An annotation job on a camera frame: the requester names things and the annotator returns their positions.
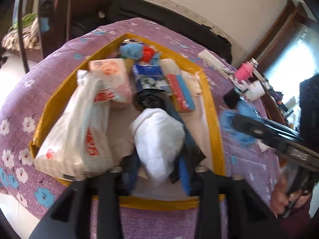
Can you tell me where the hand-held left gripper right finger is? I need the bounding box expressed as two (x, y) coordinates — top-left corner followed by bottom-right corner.
(178, 152), (287, 239)

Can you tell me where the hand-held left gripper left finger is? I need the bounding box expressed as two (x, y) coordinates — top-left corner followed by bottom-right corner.
(29, 154), (140, 239)

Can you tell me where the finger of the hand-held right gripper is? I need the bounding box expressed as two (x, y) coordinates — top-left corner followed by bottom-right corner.
(233, 115), (303, 156)
(223, 90), (302, 140)

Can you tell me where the cardboard box with yellow tape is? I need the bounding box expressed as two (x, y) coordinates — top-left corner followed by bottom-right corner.
(29, 32), (226, 211)

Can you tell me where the white towel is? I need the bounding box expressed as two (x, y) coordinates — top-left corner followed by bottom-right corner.
(130, 108), (186, 183)

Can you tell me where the white plastic bag pack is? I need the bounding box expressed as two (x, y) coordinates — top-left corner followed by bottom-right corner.
(33, 70), (114, 182)

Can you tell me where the black packet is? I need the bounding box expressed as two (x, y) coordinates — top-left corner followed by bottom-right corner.
(133, 90), (170, 110)

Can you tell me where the dark blue patterned packet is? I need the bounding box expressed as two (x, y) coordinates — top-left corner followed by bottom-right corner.
(132, 64), (168, 91)

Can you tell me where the red soft item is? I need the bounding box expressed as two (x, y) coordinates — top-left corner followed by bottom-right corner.
(142, 45), (157, 63)

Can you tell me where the pink tissue pack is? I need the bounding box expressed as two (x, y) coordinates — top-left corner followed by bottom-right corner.
(88, 58), (132, 109)

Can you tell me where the person's right hand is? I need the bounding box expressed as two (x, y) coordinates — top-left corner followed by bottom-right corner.
(271, 174), (310, 216)

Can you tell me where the white crumpled bag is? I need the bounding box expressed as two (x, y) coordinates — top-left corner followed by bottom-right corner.
(234, 78), (250, 93)

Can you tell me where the pink bottle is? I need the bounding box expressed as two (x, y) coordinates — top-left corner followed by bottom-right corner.
(234, 58), (259, 80)

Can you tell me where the cluttered wooden windowsill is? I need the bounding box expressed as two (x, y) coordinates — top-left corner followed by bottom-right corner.
(257, 75), (302, 131)

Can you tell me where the white packet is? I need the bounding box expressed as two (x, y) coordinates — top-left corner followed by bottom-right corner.
(182, 71), (203, 97)

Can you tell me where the red and blue sponge pack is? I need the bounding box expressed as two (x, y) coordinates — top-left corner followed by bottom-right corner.
(166, 73), (196, 112)

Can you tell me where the window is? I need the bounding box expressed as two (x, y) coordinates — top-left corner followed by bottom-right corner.
(264, 26), (319, 82)

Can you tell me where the black headboard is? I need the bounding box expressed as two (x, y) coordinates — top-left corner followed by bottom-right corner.
(107, 0), (233, 64)

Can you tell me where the purple flowered bed sheet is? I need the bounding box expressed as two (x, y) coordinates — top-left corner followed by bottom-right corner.
(0, 17), (299, 239)

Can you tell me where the black clothes rack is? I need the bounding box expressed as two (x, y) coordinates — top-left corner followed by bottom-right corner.
(14, 0), (76, 73)

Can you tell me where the pile of clothes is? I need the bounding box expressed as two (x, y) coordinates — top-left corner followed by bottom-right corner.
(1, 12), (42, 52)

